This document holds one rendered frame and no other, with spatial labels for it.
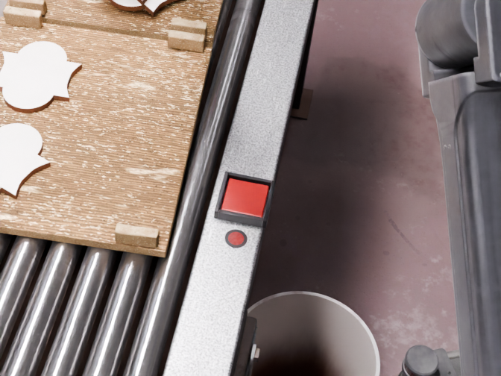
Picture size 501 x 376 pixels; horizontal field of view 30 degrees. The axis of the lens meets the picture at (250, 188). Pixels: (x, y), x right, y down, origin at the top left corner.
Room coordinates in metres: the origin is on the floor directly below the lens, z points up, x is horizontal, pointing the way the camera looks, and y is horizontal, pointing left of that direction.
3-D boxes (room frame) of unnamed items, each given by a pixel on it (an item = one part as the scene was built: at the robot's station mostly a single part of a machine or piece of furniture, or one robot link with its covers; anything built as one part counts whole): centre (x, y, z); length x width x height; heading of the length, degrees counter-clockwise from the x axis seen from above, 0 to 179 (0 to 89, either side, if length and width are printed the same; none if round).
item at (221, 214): (0.83, 0.01, 0.92); 0.08 x 0.08 x 0.02; 85
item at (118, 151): (0.92, 0.27, 0.93); 0.41 x 0.35 x 0.02; 178
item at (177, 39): (1.11, 0.13, 0.95); 0.06 x 0.02 x 0.03; 88
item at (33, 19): (1.12, 0.40, 0.95); 0.06 x 0.02 x 0.03; 88
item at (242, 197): (0.83, 0.01, 0.92); 0.06 x 0.06 x 0.01; 85
